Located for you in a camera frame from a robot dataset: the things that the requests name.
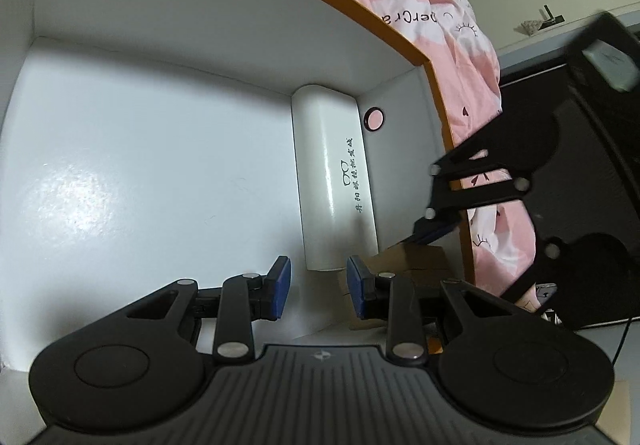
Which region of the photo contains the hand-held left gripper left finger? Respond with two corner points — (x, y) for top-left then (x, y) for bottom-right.
(125, 255), (292, 366)

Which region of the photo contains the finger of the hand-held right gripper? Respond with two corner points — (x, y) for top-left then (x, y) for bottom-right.
(411, 138), (532, 247)
(499, 236), (564, 302)

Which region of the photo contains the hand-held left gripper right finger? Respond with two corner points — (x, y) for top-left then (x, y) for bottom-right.
(347, 255), (521, 366)

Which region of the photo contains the white glasses case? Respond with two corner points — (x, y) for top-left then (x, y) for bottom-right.
(291, 85), (379, 272)

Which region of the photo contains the orange cardboard box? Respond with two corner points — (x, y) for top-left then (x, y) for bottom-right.
(0, 0), (476, 373)

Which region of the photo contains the small round pink disc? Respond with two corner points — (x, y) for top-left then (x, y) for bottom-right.
(363, 108), (387, 132)

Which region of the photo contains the small black stand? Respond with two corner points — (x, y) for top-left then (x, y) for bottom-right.
(539, 5), (565, 28)

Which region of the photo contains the black cable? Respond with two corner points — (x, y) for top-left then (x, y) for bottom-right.
(612, 317), (633, 366)

